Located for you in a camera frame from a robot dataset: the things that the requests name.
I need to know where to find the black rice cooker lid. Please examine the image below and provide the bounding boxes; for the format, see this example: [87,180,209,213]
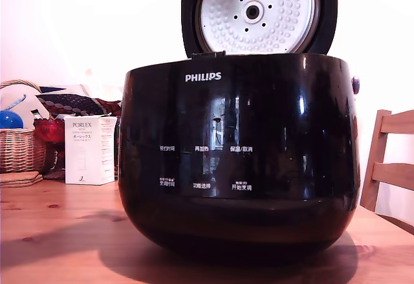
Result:
[180,0,339,60]

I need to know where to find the black Philips rice cooker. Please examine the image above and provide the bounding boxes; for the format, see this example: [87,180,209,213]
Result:
[118,52,362,259]

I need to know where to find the white Porlex carton box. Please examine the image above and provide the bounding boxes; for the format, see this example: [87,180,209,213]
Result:
[63,114,118,186]

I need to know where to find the blue ball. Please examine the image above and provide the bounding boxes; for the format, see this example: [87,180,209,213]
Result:
[0,110,25,130]

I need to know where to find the woven wicker basket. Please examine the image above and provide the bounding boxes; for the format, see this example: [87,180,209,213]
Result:
[0,79,48,175]

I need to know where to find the wooden chair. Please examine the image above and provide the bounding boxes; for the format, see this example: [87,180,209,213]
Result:
[359,109,414,230]

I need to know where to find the cork coaster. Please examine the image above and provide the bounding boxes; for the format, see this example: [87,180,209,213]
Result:
[0,171,40,182]
[0,175,44,188]

